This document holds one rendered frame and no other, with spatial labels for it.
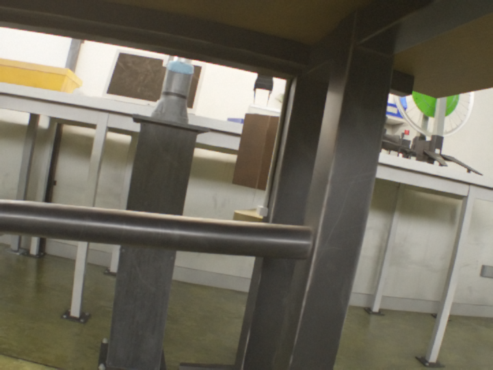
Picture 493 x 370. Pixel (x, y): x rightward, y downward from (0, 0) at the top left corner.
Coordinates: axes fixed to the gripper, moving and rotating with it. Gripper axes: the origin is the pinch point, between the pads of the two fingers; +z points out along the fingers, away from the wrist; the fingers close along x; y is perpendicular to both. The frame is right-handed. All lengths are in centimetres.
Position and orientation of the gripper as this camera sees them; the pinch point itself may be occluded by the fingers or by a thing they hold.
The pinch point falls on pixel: (260, 104)
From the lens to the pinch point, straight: 174.8
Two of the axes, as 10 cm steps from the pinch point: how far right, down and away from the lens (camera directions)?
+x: -9.8, -1.8, 0.3
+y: 1.2, -4.6, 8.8
